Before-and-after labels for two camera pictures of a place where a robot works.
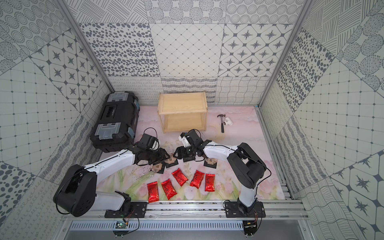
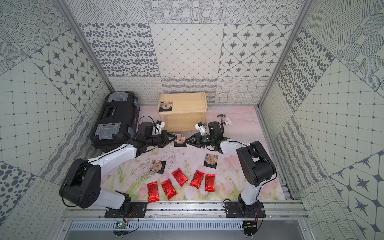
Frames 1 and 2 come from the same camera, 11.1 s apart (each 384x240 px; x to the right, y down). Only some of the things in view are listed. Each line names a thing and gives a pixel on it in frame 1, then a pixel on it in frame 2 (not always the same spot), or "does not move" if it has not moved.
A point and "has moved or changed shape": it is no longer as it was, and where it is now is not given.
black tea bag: [211, 162] does not move
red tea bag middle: [180, 177] does not move
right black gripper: [181, 154] → [198, 140]
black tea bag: [189, 159] has moved or changed shape
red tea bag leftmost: [153, 192] does not move
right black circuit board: [250, 227] does not move
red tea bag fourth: [197, 179] does not move
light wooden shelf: [183, 111] does not move
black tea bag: [170, 162] → [166, 106]
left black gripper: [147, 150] → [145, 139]
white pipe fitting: [228, 121] does not move
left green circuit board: [121, 224] does not move
